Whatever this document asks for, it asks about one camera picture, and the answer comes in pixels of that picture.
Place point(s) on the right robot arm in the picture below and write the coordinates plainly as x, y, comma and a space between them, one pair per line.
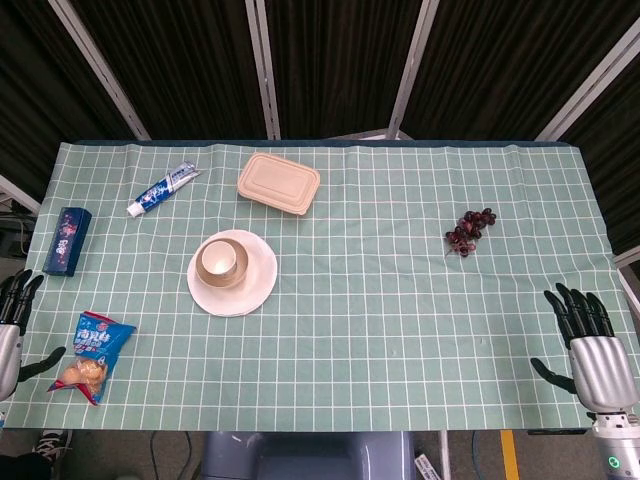
616, 445

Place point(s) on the beige lidded food container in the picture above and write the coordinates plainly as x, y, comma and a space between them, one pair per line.
278, 183

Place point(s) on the white plate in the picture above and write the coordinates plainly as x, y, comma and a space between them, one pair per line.
232, 272

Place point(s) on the blue white toothpaste tube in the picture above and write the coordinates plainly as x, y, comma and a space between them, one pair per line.
161, 189

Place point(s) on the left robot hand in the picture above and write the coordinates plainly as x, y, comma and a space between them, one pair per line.
7, 345

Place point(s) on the blue snack bag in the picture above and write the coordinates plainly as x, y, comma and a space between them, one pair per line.
93, 357

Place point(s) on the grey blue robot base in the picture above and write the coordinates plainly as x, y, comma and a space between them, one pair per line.
307, 456

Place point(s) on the dark blue carton box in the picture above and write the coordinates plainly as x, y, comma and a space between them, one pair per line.
67, 241

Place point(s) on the dark red grape bunch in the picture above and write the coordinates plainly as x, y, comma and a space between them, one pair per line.
470, 232

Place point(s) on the black white sneaker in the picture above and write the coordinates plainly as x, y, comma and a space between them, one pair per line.
51, 445

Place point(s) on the beige bowl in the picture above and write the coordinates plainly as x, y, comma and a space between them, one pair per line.
222, 262

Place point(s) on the green checkered tablecloth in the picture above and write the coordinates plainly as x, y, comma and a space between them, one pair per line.
350, 320

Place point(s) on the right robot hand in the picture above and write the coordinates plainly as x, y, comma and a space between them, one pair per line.
598, 365

